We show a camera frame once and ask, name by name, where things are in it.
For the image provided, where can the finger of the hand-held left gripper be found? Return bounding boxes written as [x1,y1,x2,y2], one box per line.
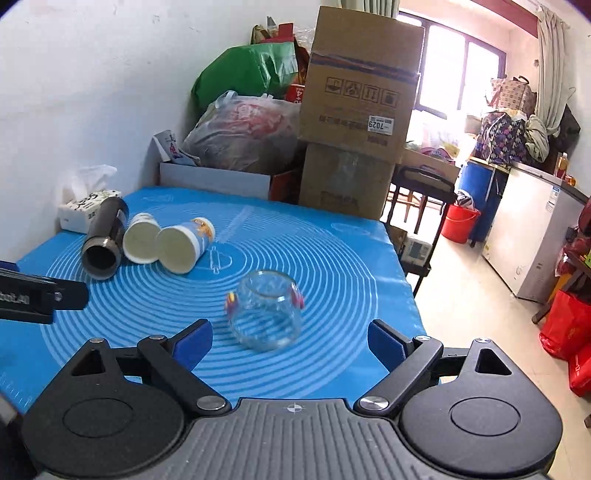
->
[0,260,89,325]

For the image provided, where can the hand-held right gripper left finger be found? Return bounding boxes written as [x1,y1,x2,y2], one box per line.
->
[58,318,232,417]

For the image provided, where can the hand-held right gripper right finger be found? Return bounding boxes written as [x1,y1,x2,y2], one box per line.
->
[353,318,519,415]

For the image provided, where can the clear glass cup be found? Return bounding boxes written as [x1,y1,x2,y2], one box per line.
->
[225,270,305,354]

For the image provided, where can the black thermos cup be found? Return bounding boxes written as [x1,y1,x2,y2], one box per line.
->
[81,195,130,281]

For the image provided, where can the white paper cup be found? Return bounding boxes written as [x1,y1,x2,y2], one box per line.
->
[122,212,162,265]

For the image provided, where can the blue printed paper cup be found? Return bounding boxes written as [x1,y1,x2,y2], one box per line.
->
[156,217,217,274]

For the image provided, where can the white tissue pack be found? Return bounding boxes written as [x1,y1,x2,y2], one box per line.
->
[58,165,123,234]

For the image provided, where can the white electronic device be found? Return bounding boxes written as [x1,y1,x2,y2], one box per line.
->
[399,235,434,265]

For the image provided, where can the blue silicone mat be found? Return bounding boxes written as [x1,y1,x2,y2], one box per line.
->
[0,186,428,416]

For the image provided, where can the red plastic bucket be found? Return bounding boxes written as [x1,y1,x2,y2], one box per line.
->
[441,203,482,244]

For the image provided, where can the white cardboard box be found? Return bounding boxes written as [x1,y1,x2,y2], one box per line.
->
[159,159,273,201]

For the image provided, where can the plain brown cardboard box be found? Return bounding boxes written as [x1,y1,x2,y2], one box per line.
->
[299,143,397,220]

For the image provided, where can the black metal cart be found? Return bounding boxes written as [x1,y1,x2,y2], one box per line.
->
[381,165,458,296]

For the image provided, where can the red cardboard box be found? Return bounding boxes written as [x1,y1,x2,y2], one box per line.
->
[270,168,303,204]

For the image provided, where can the small printed carton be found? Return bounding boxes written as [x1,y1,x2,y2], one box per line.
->
[154,130,199,167]

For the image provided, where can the white chest freezer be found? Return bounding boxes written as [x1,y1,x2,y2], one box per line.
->
[481,159,591,303]

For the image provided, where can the large red shopping bag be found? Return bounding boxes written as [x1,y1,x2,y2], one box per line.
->
[539,290,591,361]

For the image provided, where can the blue plastic barrel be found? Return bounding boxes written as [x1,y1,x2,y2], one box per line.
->
[457,159,509,243]

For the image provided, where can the small red shopping bag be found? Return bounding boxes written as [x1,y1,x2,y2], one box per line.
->
[568,353,591,398]

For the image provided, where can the clear plastic bag red contents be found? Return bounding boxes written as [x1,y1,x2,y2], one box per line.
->
[181,91,303,175]

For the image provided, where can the dark floral storage bag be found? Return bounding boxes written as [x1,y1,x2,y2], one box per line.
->
[473,111,529,168]

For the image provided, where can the pale green cloth bundle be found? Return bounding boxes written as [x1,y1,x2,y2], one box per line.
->
[524,115,550,162]

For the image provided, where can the large brown cardboard box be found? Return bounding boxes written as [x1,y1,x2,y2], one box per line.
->
[298,6,426,163]

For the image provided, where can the green plastic bag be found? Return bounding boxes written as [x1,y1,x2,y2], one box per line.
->
[191,41,300,114]

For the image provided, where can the pink patterned storage bag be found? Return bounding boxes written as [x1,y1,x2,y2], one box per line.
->
[489,76,536,112]

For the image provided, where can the window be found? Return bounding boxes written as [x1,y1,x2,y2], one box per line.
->
[397,11,509,112]

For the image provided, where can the dark hanging garment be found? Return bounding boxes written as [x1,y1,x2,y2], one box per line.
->
[554,104,581,148]

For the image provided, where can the cream curtain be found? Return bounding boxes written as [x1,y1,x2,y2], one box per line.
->
[536,4,571,139]

